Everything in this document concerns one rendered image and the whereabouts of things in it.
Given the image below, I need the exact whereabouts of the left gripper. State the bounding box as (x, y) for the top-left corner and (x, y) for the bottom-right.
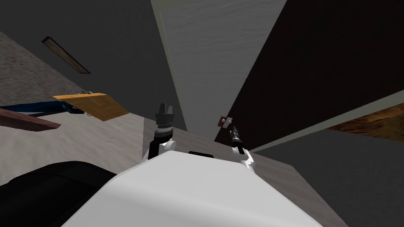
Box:
(155, 102), (176, 127)

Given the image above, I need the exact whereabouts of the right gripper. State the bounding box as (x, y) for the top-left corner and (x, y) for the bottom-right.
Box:
(230, 126), (242, 143)

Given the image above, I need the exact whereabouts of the yellow wooden cabinet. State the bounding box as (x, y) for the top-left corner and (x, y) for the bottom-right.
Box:
(52, 92), (130, 122)

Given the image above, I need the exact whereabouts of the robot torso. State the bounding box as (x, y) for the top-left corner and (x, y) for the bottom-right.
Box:
(61, 150), (324, 227)

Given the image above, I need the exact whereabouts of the dark brown door leaf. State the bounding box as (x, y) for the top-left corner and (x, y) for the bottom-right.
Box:
(214, 0), (404, 151)

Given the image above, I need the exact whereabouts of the blue furniture piece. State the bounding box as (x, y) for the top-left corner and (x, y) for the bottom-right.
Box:
(0, 100), (85, 115)

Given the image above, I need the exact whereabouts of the brown wooden furniture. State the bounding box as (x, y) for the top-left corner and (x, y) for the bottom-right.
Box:
(327, 102), (404, 143)

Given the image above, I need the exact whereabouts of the red-brown wooden board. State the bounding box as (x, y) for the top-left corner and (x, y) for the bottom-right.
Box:
(0, 108), (62, 132)

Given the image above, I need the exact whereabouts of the framed wall picture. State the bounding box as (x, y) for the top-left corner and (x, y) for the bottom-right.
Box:
(41, 36), (92, 75)

